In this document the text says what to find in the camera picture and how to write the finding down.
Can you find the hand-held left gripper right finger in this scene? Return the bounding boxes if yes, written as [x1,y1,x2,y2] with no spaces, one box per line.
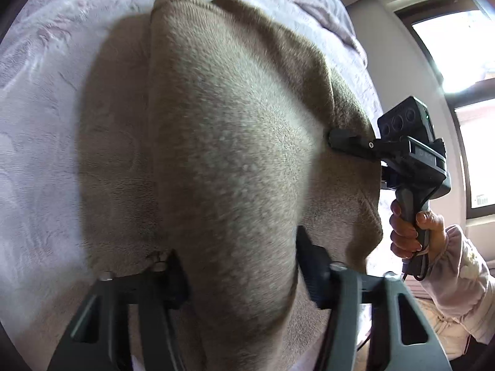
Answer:
[296,225,453,371]

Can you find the window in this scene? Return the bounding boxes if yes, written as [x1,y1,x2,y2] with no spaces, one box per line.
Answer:
[394,4,495,217]

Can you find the white textured blanket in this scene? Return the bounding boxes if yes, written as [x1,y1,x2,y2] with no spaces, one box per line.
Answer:
[0,0,381,371]

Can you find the olive knit sweater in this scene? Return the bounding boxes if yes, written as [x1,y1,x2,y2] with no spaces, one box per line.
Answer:
[127,0,383,371]

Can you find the person's right hand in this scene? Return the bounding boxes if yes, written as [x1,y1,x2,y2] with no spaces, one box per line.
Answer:
[389,198,449,259]

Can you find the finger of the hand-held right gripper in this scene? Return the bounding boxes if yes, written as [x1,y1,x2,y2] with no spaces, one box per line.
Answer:
[328,128,377,161]

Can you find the cream cloth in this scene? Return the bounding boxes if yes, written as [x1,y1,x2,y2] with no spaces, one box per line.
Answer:
[420,297,470,360]

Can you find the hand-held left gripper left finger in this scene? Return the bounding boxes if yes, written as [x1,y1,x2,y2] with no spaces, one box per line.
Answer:
[46,249,190,371]

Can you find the person's right forearm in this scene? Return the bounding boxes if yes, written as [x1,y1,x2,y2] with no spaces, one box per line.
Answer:
[420,224,495,346]

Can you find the grey lilac bed sheet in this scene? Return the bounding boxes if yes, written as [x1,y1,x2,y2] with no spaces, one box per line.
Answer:
[267,0,368,62]

